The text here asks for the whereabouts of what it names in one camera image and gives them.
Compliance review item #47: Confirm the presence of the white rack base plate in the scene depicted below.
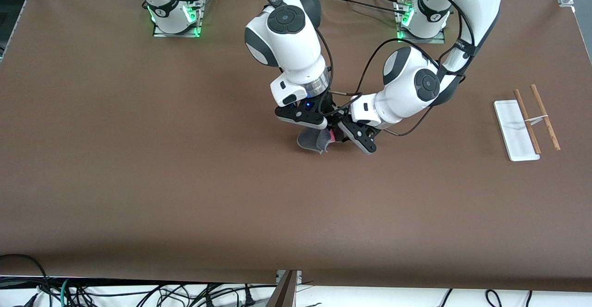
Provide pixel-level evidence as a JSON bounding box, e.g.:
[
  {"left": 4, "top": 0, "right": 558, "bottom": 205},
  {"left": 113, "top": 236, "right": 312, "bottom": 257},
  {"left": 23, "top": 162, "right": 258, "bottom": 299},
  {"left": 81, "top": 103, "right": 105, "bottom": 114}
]
[{"left": 493, "top": 100, "right": 541, "bottom": 162}]

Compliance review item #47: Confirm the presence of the wooden rack rod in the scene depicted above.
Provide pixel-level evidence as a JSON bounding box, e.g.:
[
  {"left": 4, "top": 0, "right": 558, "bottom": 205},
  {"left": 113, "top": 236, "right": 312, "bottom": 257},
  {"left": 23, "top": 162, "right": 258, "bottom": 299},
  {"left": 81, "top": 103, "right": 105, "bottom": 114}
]
[
  {"left": 530, "top": 84, "right": 561, "bottom": 151},
  {"left": 513, "top": 88, "right": 542, "bottom": 155}
]

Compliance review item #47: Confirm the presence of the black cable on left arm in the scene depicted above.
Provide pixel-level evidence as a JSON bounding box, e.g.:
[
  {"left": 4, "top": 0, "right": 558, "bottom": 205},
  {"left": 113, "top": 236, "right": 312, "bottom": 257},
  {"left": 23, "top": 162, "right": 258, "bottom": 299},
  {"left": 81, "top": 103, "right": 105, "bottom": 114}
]
[{"left": 354, "top": 38, "right": 442, "bottom": 97}]

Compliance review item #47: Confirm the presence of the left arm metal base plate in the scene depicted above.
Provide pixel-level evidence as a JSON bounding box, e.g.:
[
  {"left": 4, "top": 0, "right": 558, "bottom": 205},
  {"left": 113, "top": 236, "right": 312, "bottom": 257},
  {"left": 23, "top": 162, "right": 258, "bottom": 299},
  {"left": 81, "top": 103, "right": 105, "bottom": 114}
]
[{"left": 393, "top": 0, "right": 447, "bottom": 44}]

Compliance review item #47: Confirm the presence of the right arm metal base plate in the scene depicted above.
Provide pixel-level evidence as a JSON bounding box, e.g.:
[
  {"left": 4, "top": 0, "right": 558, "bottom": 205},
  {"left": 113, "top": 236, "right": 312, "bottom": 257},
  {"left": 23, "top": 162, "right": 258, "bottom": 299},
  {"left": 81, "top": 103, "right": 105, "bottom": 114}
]
[{"left": 152, "top": 0, "right": 204, "bottom": 38}]

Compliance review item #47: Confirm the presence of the black cable across table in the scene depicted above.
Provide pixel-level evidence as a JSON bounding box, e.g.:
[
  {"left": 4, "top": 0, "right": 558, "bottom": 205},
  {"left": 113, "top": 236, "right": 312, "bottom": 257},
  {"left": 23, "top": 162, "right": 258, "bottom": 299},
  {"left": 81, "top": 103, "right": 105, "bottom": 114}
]
[{"left": 324, "top": 0, "right": 407, "bottom": 16}]

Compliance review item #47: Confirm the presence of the black cable loop over table edge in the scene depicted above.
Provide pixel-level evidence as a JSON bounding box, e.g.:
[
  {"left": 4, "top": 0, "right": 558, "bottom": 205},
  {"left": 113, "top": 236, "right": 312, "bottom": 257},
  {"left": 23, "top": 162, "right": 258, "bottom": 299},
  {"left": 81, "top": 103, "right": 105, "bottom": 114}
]
[{"left": 0, "top": 253, "right": 48, "bottom": 295}]

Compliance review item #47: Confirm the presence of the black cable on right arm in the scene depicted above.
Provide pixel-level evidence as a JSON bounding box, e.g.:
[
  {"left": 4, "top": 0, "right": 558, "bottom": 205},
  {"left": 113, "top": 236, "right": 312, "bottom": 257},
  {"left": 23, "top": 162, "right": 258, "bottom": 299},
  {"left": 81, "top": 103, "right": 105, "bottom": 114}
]
[{"left": 123, "top": 0, "right": 334, "bottom": 113}]

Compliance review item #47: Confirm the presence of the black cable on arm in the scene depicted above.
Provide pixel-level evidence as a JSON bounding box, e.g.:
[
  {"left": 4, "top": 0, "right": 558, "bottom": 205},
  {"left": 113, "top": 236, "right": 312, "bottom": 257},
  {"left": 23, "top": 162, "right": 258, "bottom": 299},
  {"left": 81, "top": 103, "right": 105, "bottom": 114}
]
[
  {"left": 123, "top": 0, "right": 334, "bottom": 113},
  {"left": 354, "top": 38, "right": 442, "bottom": 97}
]

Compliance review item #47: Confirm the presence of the grey towel with white hem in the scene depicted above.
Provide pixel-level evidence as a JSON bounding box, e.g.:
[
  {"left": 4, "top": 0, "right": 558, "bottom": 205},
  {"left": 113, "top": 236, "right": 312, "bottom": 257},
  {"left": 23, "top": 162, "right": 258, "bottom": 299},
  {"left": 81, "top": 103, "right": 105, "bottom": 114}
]
[{"left": 297, "top": 128, "right": 332, "bottom": 154}]

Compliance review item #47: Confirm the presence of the brown camera stand post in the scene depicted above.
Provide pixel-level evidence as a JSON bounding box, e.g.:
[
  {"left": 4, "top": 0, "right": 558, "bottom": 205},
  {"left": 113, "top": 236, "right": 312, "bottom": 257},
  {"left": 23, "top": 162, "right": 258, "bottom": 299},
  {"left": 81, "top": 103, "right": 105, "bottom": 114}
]
[{"left": 266, "top": 270, "right": 299, "bottom": 307}]

